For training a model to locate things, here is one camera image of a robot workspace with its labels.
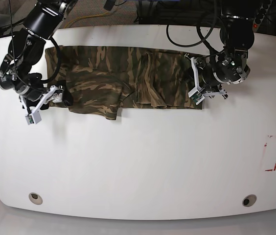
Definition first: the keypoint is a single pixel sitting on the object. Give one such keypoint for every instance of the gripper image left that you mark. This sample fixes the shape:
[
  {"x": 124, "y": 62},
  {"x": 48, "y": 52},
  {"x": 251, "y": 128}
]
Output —
[{"x": 34, "y": 93}]

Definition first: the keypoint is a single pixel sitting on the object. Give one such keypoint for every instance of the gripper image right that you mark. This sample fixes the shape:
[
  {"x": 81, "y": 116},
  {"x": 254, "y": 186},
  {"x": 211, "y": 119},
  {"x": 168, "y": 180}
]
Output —
[{"x": 208, "y": 82}]

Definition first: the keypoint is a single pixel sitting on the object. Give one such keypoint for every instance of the camouflage T-shirt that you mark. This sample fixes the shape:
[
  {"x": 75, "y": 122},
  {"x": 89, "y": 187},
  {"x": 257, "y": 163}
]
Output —
[{"x": 103, "y": 79}]

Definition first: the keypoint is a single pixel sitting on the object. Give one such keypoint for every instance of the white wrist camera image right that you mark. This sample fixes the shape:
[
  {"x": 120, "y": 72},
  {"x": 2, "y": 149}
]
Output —
[{"x": 195, "y": 94}]

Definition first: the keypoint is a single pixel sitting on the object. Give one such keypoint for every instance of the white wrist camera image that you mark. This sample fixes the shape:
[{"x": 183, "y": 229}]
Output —
[
  {"x": 32, "y": 116},
  {"x": 195, "y": 94}
]

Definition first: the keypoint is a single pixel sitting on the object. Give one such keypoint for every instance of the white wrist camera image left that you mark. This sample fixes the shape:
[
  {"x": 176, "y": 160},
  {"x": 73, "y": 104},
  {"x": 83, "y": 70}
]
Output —
[{"x": 32, "y": 116}]

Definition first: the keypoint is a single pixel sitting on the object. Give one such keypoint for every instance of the black power strip red switch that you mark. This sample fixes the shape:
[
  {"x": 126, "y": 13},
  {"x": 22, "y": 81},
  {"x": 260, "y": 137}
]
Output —
[{"x": 261, "y": 13}]

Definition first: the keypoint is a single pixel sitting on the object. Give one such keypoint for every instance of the left table cable grommet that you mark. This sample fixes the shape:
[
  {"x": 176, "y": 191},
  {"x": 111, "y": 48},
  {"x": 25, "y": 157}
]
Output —
[{"x": 35, "y": 198}]

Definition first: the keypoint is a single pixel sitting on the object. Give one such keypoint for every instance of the table cable grommet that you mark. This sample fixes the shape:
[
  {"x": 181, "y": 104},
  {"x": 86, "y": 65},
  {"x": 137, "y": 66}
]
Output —
[
  {"x": 35, "y": 198},
  {"x": 249, "y": 200}
]

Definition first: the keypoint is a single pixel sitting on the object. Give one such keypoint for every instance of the right table cable grommet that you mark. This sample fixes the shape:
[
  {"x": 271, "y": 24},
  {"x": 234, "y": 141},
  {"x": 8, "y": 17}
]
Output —
[{"x": 249, "y": 200}]

